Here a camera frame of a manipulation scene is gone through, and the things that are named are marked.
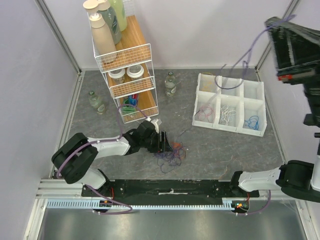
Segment slotted cable duct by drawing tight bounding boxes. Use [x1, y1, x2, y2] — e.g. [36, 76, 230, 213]
[46, 199, 246, 211]

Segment blue cable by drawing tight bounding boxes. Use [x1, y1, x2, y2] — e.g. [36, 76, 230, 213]
[244, 115, 261, 131]

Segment pink cable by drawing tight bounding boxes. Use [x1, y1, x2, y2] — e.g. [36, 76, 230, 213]
[194, 103, 216, 122]

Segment white-lid jar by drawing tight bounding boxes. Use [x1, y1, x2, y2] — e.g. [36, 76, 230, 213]
[126, 64, 144, 81]
[108, 68, 126, 85]

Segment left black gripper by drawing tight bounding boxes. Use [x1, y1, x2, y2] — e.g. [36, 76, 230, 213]
[140, 130, 173, 153]

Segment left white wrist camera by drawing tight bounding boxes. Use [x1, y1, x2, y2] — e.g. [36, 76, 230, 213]
[146, 117, 162, 134]

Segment right glass bottle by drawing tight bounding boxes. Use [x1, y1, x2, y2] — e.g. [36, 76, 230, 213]
[164, 71, 177, 97]

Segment orange cable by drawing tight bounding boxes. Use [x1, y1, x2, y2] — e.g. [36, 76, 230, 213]
[172, 141, 187, 161]

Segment beige pump bottle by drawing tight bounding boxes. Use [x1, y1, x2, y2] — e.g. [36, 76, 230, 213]
[89, 12, 117, 63]

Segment grey-green pump bottle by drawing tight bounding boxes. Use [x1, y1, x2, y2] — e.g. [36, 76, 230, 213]
[83, 0, 122, 45]

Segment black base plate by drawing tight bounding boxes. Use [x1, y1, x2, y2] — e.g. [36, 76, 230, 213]
[97, 179, 260, 206]

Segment white cable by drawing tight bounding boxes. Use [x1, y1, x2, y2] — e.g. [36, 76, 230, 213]
[219, 104, 237, 125]

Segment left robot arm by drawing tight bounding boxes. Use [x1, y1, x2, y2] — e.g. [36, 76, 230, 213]
[51, 119, 173, 197]

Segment white six-compartment tray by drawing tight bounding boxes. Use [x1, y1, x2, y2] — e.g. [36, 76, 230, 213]
[192, 73, 267, 137]

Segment light green bottle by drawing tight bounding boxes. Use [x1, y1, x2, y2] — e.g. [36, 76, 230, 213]
[109, 0, 128, 32]

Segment left glass bottle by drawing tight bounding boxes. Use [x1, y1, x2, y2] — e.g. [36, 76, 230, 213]
[89, 90, 106, 115]

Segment yellow cable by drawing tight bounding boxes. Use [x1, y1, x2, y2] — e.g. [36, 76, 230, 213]
[201, 72, 215, 92]

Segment green and blue packets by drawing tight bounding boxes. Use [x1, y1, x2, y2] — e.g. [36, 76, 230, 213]
[121, 93, 139, 115]

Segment right white-lid jar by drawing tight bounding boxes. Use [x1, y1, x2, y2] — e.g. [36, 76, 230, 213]
[126, 64, 144, 81]

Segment white wire shelf rack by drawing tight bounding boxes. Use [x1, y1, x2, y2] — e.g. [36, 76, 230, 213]
[91, 0, 159, 124]

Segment left white-lid jar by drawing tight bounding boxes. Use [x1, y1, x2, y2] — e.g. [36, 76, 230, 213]
[108, 68, 126, 85]

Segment glass bottle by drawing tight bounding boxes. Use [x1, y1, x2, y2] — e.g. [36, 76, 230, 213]
[164, 71, 177, 97]
[89, 90, 106, 115]

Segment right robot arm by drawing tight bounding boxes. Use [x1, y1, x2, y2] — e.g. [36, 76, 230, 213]
[229, 14, 320, 203]

